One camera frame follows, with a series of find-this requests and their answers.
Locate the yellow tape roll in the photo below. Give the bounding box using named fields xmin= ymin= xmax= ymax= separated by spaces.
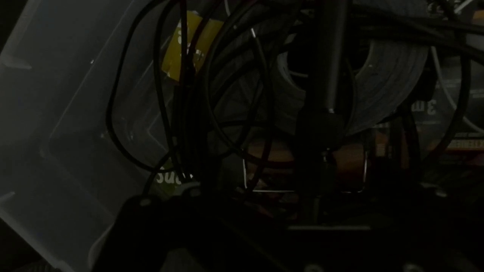
xmin=160 ymin=10 xmax=223 ymax=81

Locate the black rod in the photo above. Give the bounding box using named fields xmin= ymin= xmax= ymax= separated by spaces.
xmin=296 ymin=0 xmax=353 ymax=152

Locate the black cable bundle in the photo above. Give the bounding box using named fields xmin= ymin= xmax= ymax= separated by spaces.
xmin=104 ymin=0 xmax=484 ymax=193

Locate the clear plastic storage box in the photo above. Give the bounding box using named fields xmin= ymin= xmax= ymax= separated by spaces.
xmin=0 ymin=0 xmax=186 ymax=272

